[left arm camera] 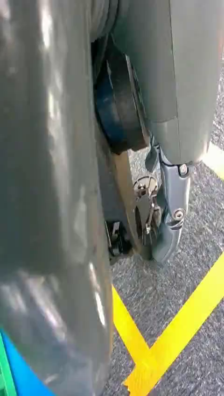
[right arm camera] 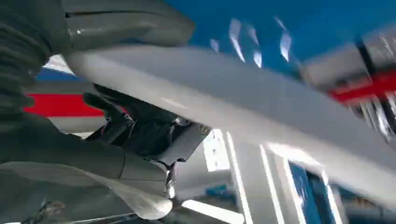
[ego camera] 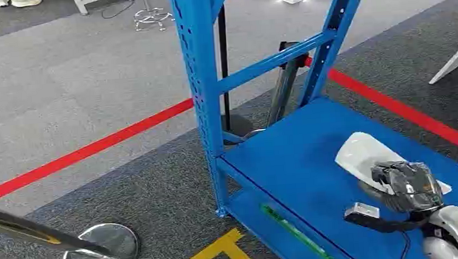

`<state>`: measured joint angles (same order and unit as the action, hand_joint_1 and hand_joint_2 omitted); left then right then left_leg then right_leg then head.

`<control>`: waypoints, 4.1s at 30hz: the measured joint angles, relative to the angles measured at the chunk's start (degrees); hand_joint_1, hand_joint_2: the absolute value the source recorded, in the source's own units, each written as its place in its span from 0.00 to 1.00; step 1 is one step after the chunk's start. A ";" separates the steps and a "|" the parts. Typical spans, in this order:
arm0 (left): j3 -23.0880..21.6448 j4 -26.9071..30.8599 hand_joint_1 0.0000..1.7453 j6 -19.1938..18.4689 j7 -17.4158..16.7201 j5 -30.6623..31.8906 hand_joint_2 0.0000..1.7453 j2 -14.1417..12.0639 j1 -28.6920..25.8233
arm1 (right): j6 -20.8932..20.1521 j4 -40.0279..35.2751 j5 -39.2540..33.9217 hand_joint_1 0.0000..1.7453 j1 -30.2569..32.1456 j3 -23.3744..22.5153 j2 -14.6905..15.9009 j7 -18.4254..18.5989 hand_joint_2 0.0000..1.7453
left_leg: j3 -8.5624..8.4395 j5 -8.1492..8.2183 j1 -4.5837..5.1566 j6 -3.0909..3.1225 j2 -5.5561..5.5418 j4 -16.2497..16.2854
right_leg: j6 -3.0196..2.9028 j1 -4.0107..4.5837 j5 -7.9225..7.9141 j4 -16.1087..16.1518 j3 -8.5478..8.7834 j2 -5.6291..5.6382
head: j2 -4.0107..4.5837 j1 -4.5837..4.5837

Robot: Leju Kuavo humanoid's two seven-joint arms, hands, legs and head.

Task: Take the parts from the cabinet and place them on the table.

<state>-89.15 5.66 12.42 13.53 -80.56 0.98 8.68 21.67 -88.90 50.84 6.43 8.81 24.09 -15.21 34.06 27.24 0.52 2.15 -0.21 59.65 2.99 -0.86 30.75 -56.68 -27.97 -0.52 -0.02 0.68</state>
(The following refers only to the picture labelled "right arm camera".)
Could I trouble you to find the red and white striped barrier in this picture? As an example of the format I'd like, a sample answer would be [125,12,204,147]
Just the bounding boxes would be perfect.
[23,56,107,135]

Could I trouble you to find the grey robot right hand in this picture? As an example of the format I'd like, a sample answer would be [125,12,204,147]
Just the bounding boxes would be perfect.
[0,0,212,224]

